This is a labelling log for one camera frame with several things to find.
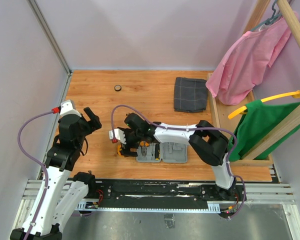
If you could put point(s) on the green shirt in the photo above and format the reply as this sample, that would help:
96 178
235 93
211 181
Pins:
258 121

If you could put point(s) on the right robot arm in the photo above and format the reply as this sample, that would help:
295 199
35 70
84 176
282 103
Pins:
209 143

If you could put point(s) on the pink shirt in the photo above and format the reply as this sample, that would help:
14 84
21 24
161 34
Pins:
243 66

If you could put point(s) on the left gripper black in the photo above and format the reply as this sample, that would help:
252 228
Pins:
94 124

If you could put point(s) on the dark grey checked cloth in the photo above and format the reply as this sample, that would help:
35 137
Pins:
190 95

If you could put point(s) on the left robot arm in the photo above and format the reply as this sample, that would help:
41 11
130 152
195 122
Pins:
51 211

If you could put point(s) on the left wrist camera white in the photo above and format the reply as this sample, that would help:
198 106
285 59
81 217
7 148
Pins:
68 108

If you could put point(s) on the yellow tape measure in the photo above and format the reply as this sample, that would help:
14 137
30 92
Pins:
121 151

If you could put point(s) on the wooden clothes rack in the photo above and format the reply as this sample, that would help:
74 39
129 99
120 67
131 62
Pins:
220 112

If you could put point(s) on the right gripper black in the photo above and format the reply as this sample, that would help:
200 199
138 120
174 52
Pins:
126 146

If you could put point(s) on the grey plastic tool case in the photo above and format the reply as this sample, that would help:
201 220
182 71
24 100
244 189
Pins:
170 152

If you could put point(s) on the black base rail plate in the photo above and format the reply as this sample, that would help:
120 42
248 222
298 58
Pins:
165 194

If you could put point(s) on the orange black pliers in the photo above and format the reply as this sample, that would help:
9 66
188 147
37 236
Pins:
144 146

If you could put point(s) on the yellow clothes hanger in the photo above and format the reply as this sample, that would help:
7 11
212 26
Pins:
242 110

